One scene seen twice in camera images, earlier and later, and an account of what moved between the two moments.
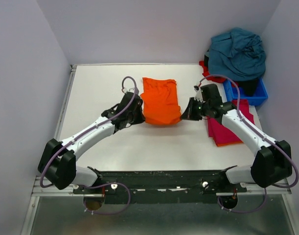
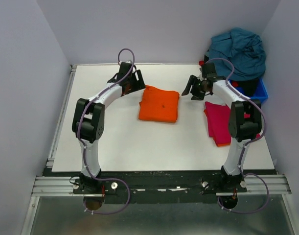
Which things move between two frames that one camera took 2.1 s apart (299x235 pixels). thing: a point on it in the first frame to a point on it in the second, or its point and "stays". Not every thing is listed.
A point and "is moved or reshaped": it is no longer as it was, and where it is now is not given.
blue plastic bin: (231, 93) stays
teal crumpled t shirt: (239, 55) stays
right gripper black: (193, 110) to (196, 86)
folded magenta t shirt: (223, 134) stays
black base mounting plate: (160, 187) stays
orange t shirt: (160, 101) is moved or reshaped
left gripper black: (136, 113) to (135, 80)
